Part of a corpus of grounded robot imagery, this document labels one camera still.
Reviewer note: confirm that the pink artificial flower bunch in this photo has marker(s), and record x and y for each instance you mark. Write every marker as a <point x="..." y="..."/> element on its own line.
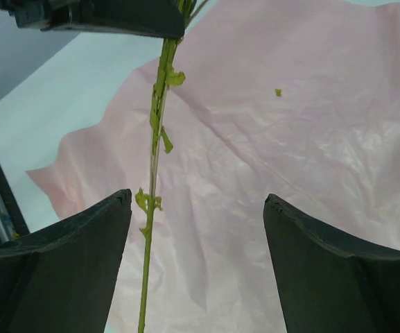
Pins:
<point x="150" y="202"/>

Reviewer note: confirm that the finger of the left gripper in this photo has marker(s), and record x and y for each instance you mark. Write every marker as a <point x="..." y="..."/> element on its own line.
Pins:
<point x="160" y="19"/>

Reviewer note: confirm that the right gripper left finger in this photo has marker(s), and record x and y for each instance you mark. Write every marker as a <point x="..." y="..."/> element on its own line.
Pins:
<point x="61" y="279"/>

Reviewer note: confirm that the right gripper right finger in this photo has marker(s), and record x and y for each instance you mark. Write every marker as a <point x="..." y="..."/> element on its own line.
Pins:
<point x="329" y="280"/>

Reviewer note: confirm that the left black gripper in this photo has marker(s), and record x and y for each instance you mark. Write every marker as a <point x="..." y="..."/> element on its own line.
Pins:
<point x="39" y="14"/>

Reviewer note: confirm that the pink tissue paper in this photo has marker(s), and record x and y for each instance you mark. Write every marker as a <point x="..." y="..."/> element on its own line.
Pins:
<point x="330" y="145"/>

